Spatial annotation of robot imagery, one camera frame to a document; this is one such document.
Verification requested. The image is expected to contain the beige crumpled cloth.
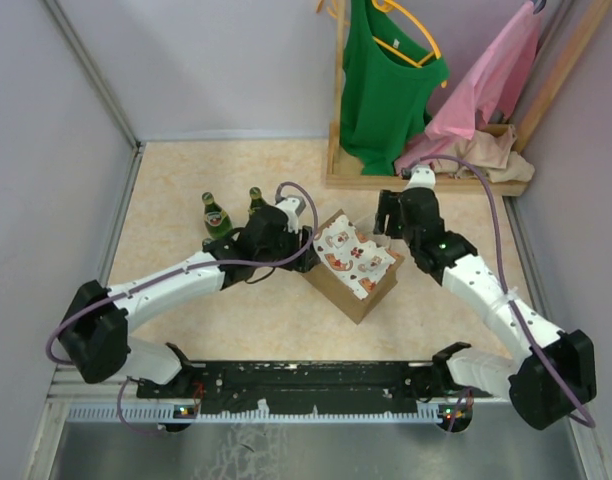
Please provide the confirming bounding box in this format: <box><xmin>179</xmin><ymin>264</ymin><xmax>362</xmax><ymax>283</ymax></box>
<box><xmin>433</xmin><ymin>125</ymin><xmax>535</xmax><ymax>183</ymax></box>

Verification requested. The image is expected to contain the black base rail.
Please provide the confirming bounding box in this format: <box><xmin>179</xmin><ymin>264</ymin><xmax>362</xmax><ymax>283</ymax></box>
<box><xmin>135</xmin><ymin>358</ymin><xmax>493</xmax><ymax>416</ymax></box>

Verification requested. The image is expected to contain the green tank top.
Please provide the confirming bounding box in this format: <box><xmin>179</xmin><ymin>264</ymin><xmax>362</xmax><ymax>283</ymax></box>
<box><xmin>340</xmin><ymin>1</ymin><xmax>449</xmax><ymax>176</ymax></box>

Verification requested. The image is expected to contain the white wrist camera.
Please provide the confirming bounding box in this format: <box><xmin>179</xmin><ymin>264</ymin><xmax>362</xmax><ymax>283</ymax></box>
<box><xmin>275</xmin><ymin>195</ymin><xmax>306</xmax><ymax>233</ymax></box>
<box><xmin>401</xmin><ymin>164</ymin><xmax>436</xmax><ymax>190</ymax></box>

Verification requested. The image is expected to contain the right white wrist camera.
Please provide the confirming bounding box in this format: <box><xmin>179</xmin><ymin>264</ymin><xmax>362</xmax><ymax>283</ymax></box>
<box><xmin>401</xmin><ymin>164</ymin><xmax>436</xmax><ymax>190</ymax></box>

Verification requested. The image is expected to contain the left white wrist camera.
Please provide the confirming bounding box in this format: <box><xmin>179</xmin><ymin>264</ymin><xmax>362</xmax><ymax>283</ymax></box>
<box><xmin>275</xmin><ymin>195</ymin><xmax>306</xmax><ymax>233</ymax></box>

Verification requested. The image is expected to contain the green bottle yellow label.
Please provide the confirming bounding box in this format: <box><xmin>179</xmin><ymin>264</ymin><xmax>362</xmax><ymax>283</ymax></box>
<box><xmin>248</xmin><ymin>186</ymin><xmax>268</xmax><ymax>216</ymax></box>

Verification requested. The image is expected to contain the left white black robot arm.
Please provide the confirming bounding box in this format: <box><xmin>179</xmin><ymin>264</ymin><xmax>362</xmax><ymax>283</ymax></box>
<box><xmin>57</xmin><ymin>204</ymin><xmax>317</xmax><ymax>385</ymax></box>

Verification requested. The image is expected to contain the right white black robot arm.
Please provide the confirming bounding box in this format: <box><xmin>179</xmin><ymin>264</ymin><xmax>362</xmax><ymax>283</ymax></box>
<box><xmin>374</xmin><ymin>187</ymin><xmax>597</xmax><ymax>430</ymax></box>

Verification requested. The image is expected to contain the aluminium frame rail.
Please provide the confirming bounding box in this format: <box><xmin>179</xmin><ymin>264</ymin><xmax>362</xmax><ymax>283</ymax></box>
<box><xmin>48</xmin><ymin>361</ymin><xmax>496</xmax><ymax>432</ymax></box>

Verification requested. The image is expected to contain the green bottle red label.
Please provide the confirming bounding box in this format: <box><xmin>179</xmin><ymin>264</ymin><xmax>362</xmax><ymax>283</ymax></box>
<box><xmin>202</xmin><ymin>192</ymin><xmax>233</xmax><ymax>239</ymax></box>

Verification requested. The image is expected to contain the wooden clothes rack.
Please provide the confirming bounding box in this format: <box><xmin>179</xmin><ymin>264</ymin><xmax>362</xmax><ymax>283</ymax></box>
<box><xmin>326</xmin><ymin>0</ymin><xmax>612</xmax><ymax>198</ymax></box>

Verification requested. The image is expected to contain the pink shirt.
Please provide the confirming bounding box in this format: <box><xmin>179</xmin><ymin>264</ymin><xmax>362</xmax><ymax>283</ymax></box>
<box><xmin>394</xmin><ymin>1</ymin><xmax>541</xmax><ymax>173</ymax></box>

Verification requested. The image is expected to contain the yellow clothes hanger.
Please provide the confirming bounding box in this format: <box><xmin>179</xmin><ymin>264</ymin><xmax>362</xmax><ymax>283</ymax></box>
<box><xmin>315</xmin><ymin>0</ymin><xmax>448</xmax><ymax>89</ymax></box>

